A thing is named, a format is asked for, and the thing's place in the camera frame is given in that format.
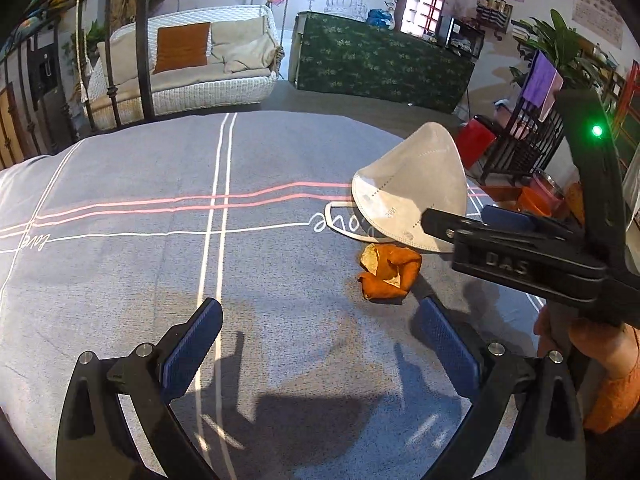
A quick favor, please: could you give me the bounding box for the black metal rack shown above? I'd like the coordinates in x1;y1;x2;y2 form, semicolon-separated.
479;49;569;188

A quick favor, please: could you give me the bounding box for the red bag on floor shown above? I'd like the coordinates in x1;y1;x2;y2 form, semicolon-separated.
454;115;503;169

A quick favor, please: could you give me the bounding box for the orange peel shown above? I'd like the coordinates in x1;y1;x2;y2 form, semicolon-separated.
358;244;422;301

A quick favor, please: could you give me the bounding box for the right hand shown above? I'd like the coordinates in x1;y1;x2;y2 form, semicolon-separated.
534;306;639;379

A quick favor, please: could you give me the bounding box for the red ladder shelf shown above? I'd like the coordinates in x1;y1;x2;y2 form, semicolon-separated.
612;61;639;138

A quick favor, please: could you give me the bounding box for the green patterned counter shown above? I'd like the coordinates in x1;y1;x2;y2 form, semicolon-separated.
288;11;475;114

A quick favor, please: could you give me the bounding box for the purple towel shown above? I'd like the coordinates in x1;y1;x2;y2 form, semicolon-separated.
521;51;556;108

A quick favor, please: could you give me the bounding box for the orange plastic bucket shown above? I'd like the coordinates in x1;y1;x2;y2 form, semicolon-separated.
518;188;552;217

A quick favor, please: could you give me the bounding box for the grey striped tablecloth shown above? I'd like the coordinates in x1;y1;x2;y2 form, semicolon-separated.
1;112;540;479

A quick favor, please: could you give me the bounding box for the orange brown cushion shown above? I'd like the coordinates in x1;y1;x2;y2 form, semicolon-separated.
154;22;210;74

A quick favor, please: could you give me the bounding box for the pink towel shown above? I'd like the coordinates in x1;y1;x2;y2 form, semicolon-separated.
538;73;564;122

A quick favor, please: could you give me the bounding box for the pink plastic basin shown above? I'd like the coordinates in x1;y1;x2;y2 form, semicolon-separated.
530;170;563;200

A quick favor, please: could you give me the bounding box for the white face mask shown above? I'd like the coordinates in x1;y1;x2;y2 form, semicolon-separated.
352;122;468;252

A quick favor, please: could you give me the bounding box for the white wicker swing sofa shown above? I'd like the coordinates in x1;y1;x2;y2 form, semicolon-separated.
82;4;283;131

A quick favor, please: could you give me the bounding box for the green potted plant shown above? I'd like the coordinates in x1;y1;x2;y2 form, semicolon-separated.
511;9;600;89

